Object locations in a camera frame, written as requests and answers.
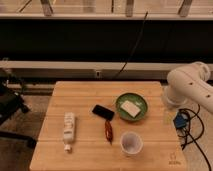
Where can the translucent white cup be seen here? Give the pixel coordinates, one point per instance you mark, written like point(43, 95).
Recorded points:
point(131, 143)

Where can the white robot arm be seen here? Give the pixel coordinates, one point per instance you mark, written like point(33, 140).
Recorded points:
point(189, 82)

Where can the green ceramic bowl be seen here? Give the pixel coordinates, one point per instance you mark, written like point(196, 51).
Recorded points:
point(138, 100)

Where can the black smartphone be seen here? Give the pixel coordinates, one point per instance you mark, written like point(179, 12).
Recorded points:
point(103, 112)

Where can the white sponge block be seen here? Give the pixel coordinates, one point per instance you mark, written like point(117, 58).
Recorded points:
point(130, 108)

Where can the white plastic bottle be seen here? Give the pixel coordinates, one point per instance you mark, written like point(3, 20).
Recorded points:
point(68, 131)

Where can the blue connector box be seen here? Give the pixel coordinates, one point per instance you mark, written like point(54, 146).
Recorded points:
point(179, 121)

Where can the black chair base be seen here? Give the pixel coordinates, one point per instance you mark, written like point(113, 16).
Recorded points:
point(10, 102)

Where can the white wall outlet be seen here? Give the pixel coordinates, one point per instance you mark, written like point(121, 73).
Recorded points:
point(98, 74)

